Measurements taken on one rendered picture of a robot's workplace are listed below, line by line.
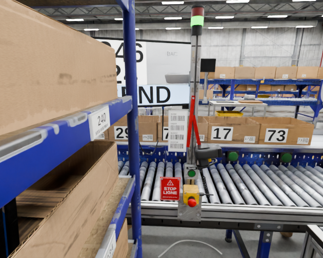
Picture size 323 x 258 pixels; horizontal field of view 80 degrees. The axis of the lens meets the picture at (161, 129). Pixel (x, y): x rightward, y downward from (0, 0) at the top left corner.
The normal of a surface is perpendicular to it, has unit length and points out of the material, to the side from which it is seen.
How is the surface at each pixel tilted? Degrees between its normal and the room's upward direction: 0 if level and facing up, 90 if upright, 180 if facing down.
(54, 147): 90
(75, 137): 90
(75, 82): 92
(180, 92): 86
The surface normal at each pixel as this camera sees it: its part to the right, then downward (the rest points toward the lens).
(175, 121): -0.06, 0.25
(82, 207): 1.00, 0.03
